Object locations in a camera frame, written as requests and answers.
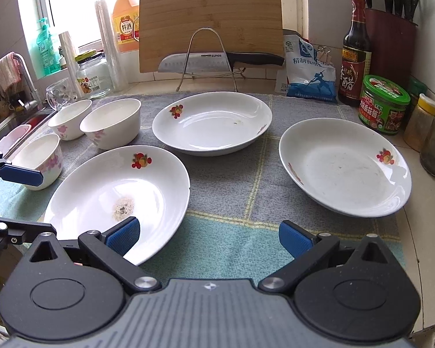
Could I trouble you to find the metal faucet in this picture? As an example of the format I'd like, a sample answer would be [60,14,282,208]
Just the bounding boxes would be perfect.
[7,52,44,113]

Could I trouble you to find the clear glass mug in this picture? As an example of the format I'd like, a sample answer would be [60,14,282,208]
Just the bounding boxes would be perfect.
[45,77,78,111]

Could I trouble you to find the grey and teal checked cloth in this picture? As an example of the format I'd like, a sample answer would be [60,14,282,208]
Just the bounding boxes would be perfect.
[0,92,407,287]

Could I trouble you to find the pink and white dishcloth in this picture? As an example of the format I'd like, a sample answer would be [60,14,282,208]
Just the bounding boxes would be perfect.
[0,52,23,91]

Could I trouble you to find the metal wire rack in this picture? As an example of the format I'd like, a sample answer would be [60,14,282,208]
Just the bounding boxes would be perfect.
[176,27,247,93]

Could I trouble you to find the orange cooking wine bottle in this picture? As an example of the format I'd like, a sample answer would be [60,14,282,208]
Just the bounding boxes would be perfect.
[112,0,142,53]

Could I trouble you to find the bamboo cutting board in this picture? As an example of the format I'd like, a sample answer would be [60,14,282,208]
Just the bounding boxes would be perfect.
[139,0,285,75]

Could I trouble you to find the glass jar with yellow lid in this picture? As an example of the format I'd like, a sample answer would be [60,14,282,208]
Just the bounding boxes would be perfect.
[75,52,112,98]

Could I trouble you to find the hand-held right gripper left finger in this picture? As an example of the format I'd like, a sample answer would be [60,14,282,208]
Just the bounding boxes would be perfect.
[29,217,159,295]

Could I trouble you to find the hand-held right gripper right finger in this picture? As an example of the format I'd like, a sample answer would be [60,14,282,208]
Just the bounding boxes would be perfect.
[257,220,394,295]

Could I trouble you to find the dark red knife block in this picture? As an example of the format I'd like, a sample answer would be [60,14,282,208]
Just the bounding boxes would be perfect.
[364,7,418,89]

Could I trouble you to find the tall plastic wrap roll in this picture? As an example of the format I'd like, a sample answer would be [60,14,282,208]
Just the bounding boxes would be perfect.
[95,0,129,93]

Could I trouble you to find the dark vinegar bottle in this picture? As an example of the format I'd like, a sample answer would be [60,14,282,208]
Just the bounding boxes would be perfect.
[338,0,372,106]

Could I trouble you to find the kitchen knife with black handle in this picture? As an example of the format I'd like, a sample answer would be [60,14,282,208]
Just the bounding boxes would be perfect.
[157,51,285,73]

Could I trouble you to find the white and blue salt bag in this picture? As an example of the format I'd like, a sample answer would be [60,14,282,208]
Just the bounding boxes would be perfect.
[275,34,338,103]

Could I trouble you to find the white and red plastic basin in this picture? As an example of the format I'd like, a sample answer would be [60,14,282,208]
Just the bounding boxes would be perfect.
[0,124,32,156]

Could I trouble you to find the white plate with fruit print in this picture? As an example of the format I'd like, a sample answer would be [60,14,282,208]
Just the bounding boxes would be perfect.
[43,145,191,266]
[278,118,413,218]
[151,92,272,156]

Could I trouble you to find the small green lid jar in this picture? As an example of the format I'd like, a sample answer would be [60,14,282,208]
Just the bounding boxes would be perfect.
[406,77,428,117]

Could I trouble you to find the yellow lid spice jar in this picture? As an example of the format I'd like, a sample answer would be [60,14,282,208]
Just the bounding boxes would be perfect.
[403,93,435,152]

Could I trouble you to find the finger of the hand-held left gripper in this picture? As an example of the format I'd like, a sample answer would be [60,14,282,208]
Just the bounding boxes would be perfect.
[0,150,44,191]
[0,208,57,272]

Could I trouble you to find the green dish soap bottle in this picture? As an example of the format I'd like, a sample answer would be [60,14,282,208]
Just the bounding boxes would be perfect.
[35,17,60,77]

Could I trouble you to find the green lid sauce jar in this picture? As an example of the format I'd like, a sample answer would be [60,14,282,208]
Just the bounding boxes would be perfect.
[358,75,411,135]

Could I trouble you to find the short plastic wrap roll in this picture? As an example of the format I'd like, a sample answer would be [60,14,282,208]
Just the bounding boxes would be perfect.
[59,31,86,98]

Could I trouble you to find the white bowl with pink flowers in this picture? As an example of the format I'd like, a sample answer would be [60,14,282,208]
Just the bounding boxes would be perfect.
[48,99,93,141]
[12,133,63,191]
[80,98,142,150]

